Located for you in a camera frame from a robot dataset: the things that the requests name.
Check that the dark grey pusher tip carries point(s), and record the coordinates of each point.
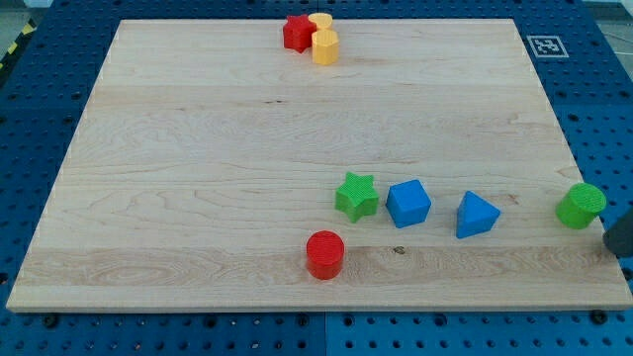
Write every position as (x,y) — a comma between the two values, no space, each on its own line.
(618,238)

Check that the green cylinder block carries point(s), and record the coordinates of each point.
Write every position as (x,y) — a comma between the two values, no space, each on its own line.
(580,206)

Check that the blue triangle block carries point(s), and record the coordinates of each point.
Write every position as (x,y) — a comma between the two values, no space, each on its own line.
(475,215)

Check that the white fiducial marker tag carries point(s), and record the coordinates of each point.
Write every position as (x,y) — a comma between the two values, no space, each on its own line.
(546,46)

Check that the blue cube block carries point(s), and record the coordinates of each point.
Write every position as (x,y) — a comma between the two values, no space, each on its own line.
(408,203)

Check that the green star block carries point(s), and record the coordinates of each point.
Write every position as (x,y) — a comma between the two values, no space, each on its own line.
(357,197)

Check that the red cylinder block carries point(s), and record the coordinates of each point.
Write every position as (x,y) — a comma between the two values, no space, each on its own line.
(325,254)

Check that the yellow hexagon block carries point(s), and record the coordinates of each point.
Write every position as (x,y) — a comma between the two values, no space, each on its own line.
(325,47)

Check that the yellow cylinder block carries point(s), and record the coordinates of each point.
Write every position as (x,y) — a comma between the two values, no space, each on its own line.
(323,21)

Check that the red star block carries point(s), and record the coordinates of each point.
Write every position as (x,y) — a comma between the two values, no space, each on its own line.
(297,32)

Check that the wooden board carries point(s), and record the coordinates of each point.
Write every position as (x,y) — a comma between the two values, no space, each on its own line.
(208,154)

